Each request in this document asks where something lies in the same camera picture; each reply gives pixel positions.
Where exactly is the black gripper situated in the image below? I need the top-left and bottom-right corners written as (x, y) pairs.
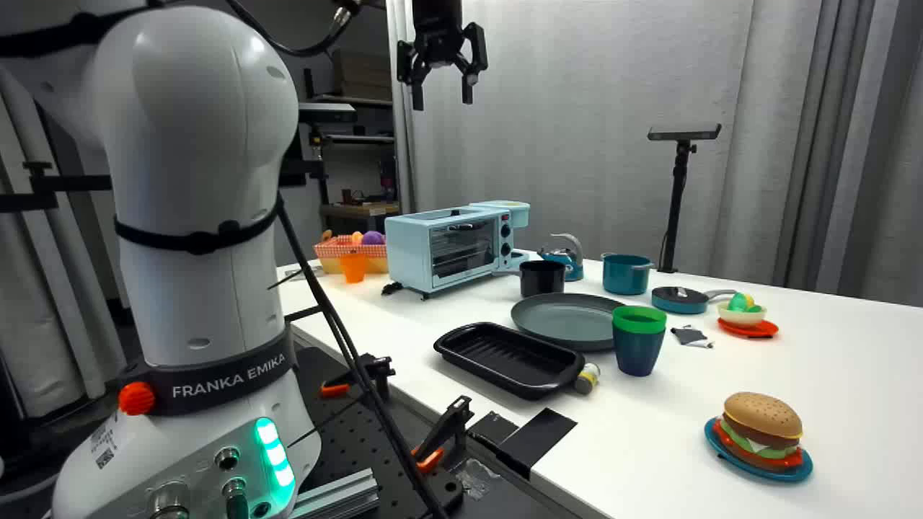
top-left (394, 0), bottom-right (490, 113)

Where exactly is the toy hamburger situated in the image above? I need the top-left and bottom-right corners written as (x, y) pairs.
top-left (714, 388), bottom-right (805, 466)

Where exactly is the teal pot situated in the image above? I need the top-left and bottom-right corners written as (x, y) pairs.
top-left (600, 250), bottom-right (655, 296)

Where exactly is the light blue toy toaster oven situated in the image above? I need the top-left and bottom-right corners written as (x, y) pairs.
top-left (384, 198), bottom-right (534, 300)

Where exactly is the blue cup with green rim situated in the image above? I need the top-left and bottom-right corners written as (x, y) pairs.
top-left (610, 303), bottom-right (669, 378)

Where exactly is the aluminium extrusion rail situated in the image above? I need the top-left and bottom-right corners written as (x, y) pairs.
top-left (291, 466), bottom-right (384, 519)

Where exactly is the small orange plate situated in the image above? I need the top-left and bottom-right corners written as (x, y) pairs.
top-left (714, 313), bottom-right (780, 339)

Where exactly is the black ridged grill tray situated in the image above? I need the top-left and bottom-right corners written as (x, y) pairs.
top-left (430, 319), bottom-right (587, 400)

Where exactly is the orange basket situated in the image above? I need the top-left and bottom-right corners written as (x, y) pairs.
top-left (310, 228), bottom-right (389, 276)

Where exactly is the small black gray clip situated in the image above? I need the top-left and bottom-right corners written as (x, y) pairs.
top-left (669, 322), bottom-right (714, 348)

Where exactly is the dark storage shelf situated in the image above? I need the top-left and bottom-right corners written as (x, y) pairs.
top-left (286, 55), bottom-right (400, 233)

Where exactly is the small orange cup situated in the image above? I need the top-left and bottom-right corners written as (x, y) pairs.
top-left (340, 250), bottom-right (371, 286)

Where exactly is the small teal frying pan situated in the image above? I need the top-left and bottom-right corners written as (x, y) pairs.
top-left (649, 282), bottom-right (737, 316)

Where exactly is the black pot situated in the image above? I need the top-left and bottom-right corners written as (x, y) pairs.
top-left (516, 257), bottom-right (568, 300)

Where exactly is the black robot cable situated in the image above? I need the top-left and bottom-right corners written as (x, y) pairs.
top-left (224, 0), bottom-right (449, 519)

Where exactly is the black flat bracket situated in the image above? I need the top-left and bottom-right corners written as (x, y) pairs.
top-left (466, 407), bottom-right (580, 479)

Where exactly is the blue toy kettle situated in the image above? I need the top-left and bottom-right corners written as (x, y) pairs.
top-left (537, 230), bottom-right (586, 282)

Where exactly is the small pale yellow toy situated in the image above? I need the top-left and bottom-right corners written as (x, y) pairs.
top-left (571, 360), bottom-right (603, 397)

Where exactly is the gray plate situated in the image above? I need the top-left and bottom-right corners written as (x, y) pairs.
top-left (508, 292), bottom-right (627, 354)

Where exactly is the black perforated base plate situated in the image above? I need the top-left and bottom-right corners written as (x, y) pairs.
top-left (286, 328), bottom-right (609, 519)

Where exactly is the black mount bar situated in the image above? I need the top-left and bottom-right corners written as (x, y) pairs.
top-left (0, 156), bottom-right (113, 214)

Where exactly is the black clamp with orange handle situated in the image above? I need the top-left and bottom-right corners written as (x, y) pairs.
top-left (317, 352), bottom-right (397, 403)
top-left (402, 393), bottom-right (475, 479)

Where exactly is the small teal plate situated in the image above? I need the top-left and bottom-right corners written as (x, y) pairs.
top-left (701, 414), bottom-right (815, 485)

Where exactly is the black stand with flat top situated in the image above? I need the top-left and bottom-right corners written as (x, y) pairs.
top-left (645, 122), bottom-right (724, 273)

